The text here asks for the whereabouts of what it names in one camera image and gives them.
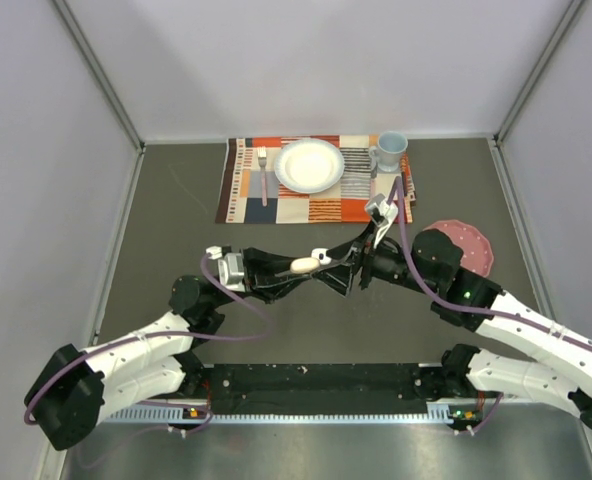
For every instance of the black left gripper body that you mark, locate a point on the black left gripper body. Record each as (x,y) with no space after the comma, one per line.
(251,282)

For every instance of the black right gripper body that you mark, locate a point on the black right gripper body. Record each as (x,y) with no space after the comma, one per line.
(362,257)

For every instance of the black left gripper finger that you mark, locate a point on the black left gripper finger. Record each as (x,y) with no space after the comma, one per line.
(259,262)
(271,288)

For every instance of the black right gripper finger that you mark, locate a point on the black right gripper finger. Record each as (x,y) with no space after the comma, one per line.
(346,251)
(339,277)

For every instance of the beige case with black oval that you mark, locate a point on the beige case with black oval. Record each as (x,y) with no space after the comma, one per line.
(304,265)

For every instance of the white glossy charging case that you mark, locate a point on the white glossy charging case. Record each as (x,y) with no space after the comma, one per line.
(321,254)

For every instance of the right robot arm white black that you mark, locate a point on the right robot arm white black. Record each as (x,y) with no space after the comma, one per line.
(559,369)

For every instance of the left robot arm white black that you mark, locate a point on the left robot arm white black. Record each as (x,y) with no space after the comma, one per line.
(79,389)

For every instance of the multicoloured patchwork placemat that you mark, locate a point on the multicoloured patchwork placemat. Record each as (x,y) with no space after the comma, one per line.
(240,196)

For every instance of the white plate with blue rim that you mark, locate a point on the white plate with blue rim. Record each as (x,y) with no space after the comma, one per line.
(309,166)

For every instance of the light blue mug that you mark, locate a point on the light blue mug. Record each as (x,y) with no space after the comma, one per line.
(389,151)

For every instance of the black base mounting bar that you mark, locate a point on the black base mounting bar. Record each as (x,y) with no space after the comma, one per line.
(323,389)

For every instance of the pink dotted plate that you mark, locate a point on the pink dotted plate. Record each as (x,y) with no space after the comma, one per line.
(477,255)

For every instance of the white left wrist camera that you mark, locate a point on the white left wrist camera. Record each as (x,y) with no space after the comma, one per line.
(231,272)

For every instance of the pink handled knife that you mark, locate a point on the pink handled knife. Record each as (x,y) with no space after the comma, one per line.
(373,176)

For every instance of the pink handled metal fork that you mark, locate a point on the pink handled metal fork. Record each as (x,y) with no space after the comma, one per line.
(262,162)

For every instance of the grey slotted cable duct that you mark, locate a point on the grey slotted cable duct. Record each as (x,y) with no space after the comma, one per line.
(439,414)

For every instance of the aluminium frame post left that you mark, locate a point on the aluminium frame post left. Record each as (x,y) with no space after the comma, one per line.
(71,24)

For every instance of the aluminium frame post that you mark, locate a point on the aluminium frame post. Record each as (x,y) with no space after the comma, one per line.
(71,24)
(564,25)

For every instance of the aluminium frame post right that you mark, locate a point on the aluminium frame post right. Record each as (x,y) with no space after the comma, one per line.
(564,25)

